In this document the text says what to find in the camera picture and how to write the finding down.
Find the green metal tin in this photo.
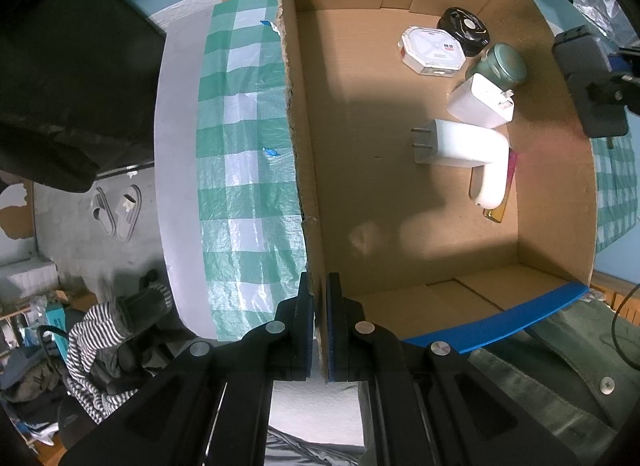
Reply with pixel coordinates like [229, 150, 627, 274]
[465, 43, 528, 91]

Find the small white USB charger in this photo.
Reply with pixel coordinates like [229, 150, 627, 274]
[447, 74, 514, 129]

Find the black round cooling fan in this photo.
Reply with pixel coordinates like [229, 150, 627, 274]
[437, 7, 490, 57]

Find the gold pink rectangular bar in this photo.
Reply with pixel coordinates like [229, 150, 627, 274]
[483, 149, 518, 223]

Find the large white plug charger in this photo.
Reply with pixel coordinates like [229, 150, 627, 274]
[411, 119, 510, 168]

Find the white octagonal box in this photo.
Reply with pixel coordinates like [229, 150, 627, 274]
[398, 26, 466, 77]

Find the blue-edged cardboard box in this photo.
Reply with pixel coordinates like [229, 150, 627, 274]
[279, 0, 597, 352]

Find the striped cloth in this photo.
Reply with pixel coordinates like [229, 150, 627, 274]
[65, 271, 174, 424]

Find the green fabric with snaps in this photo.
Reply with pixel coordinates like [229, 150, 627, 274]
[359, 295, 640, 466]

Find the teal small box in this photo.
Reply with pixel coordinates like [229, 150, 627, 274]
[46, 303, 68, 361]

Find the left white slipper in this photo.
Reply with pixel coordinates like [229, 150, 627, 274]
[91, 187, 116, 236]

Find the green checkered tablecloth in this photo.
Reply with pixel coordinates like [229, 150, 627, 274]
[195, 0, 307, 341]

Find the black jacket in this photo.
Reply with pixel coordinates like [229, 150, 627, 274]
[1, 0, 165, 193]

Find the black cable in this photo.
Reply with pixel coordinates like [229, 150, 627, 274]
[610, 280, 640, 377]

